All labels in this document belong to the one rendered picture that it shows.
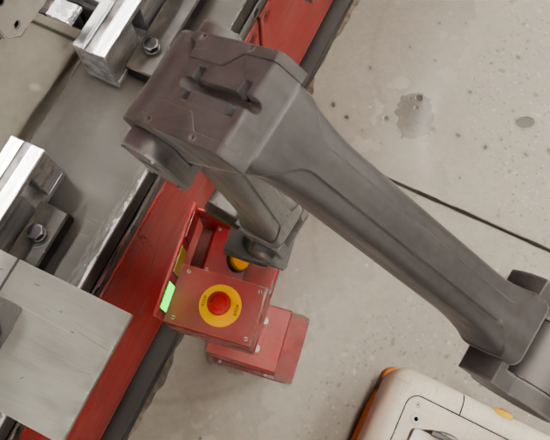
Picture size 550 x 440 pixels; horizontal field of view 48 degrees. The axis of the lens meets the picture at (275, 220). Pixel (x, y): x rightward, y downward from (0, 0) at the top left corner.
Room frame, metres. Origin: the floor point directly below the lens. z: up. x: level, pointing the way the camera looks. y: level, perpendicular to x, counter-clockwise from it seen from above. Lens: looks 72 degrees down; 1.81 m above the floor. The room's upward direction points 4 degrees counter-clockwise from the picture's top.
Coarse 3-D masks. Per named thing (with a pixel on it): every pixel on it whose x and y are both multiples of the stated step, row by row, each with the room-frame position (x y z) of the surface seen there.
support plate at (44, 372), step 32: (0, 256) 0.24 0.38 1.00; (32, 288) 0.19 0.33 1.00; (64, 288) 0.19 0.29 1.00; (32, 320) 0.14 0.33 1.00; (64, 320) 0.14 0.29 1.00; (96, 320) 0.14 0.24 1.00; (128, 320) 0.14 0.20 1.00; (0, 352) 0.11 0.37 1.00; (32, 352) 0.10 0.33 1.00; (64, 352) 0.10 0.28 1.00; (96, 352) 0.10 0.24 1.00; (0, 384) 0.07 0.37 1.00; (32, 384) 0.06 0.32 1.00; (64, 384) 0.06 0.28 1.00; (32, 416) 0.02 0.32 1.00; (64, 416) 0.02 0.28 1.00
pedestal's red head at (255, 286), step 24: (216, 240) 0.31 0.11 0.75; (192, 264) 0.28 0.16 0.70; (216, 264) 0.27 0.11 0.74; (192, 288) 0.22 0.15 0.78; (240, 288) 0.22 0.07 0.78; (264, 288) 0.21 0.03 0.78; (168, 312) 0.18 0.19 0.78; (192, 312) 0.18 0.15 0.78; (240, 312) 0.18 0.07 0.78; (264, 312) 0.18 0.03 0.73; (216, 336) 0.14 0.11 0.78; (240, 336) 0.14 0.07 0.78
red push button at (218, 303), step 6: (216, 294) 0.20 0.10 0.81; (222, 294) 0.20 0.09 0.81; (210, 300) 0.19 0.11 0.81; (216, 300) 0.19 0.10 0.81; (222, 300) 0.19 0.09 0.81; (228, 300) 0.19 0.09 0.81; (210, 306) 0.18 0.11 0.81; (216, 306) 0.18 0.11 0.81; (222, 306) 0.18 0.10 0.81; (228, 306) 0.18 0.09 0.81; (210, 312) 0.18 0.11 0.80; (216, 312) 0.17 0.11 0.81; (222, 312) 0.17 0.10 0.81
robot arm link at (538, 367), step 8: (544, 320) 0.07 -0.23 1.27; (544, 328) 0.06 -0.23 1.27; (536, 336) 0.06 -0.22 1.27; (544, 336) 0.05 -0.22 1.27; (536, 344) 0.05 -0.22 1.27; (544, 344) 0.05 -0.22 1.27; (528, 352) 0.04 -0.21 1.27; (536, 352) 0.04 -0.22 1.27; (544, 352) 0.04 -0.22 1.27; (528, 360) 0.04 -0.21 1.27; (536, 360) 0.04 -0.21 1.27; (544, 360) 0.03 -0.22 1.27; (512, 368) 0.03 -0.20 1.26; (520, 368) 0.03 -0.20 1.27; (528, 368) 0.03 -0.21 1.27; (536, 368) 0.03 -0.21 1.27; (544, 368) 0.03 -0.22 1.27; (520, 376) 0.02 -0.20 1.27; (528, 376) 0.02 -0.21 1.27; (536, 376) 0.02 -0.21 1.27; (544, 376) 0.02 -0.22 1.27; (536, 384) 0.02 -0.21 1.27; (544, 384) 0.02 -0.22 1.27; (544, 392) 0.01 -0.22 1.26
